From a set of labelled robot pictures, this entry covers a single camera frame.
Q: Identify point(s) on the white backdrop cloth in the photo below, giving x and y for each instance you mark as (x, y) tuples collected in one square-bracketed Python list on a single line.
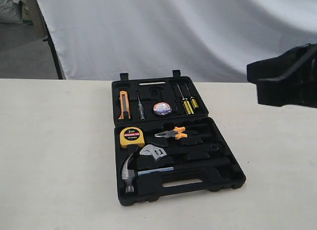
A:
[(207, 40)]

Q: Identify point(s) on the black electrical tape roll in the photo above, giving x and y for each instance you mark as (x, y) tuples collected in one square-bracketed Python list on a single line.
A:
[(162, 108)]

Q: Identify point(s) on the clear voltage tester screwdriver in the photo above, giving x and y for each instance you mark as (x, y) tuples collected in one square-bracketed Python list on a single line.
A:
[(140, 107)]

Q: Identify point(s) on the small yellow black screwdriver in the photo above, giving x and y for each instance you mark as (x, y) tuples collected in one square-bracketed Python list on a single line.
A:
[(192, 99)]

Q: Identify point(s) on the yellow measuring tape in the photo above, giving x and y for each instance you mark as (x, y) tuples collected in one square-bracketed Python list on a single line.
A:
[(131, 136)]

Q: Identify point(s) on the adjustable wrench black handle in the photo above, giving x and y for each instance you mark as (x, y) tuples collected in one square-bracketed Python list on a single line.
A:
[(158, 153)]

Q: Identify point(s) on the large yellow black screwdriver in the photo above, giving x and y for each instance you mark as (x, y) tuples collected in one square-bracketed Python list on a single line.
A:
[(186, 104)]

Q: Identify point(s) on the cardboard box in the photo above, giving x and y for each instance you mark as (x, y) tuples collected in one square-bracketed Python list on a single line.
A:
[(37, 19)]

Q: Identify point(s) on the orange handled pliers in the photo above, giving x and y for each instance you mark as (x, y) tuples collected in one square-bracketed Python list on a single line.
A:
[(183, 132)]

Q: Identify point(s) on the white sack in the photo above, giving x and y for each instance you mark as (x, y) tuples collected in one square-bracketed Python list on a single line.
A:
[(10, 11)]

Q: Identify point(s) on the black backdrop stand pole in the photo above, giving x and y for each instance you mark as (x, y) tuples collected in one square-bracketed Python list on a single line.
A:
[(49, 40)]

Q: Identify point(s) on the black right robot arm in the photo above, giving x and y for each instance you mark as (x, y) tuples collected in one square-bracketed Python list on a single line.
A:
[(288, 79)]

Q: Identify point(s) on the black plastic tool case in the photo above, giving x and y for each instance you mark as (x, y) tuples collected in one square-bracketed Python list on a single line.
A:
[(152, 186)]

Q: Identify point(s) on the claw hammer black grip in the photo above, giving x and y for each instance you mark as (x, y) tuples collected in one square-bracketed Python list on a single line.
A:
[(128, 175)]

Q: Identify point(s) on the orange utility knife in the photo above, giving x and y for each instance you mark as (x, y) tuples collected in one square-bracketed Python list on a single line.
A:
[(124, 106)]

